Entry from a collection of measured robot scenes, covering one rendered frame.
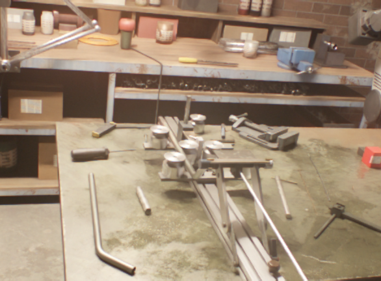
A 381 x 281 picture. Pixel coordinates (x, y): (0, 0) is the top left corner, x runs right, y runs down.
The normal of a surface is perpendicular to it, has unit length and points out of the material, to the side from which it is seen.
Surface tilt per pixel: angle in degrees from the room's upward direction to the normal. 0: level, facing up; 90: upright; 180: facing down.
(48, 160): 90
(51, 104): 90
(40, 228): 0
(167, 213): 0
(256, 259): 0
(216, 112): 90
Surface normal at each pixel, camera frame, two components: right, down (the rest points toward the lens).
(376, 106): -0.99, -0.08
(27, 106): 0.22, 0.42
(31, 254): 0.13, -0.91
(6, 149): 0.61, 0.39
